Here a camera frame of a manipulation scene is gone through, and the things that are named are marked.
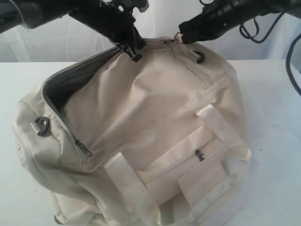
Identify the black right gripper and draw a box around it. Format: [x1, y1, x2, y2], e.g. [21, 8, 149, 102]
[178, 0, 266, 44]

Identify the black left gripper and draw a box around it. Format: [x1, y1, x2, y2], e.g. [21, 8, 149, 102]
[69, 0, 146, 62]

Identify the cream fabric duffel bag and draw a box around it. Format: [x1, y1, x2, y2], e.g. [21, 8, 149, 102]
[13, 39, 251, 226]

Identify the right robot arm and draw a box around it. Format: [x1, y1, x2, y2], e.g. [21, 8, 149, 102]
[179, 0, 301, 44]

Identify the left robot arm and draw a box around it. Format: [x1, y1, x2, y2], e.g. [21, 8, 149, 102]
[0, 0, 149, 62]

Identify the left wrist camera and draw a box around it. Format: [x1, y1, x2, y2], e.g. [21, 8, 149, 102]
[132, 0, 149, 13]

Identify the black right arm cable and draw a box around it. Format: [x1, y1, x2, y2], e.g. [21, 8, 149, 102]
[198, 0, 301, 90]

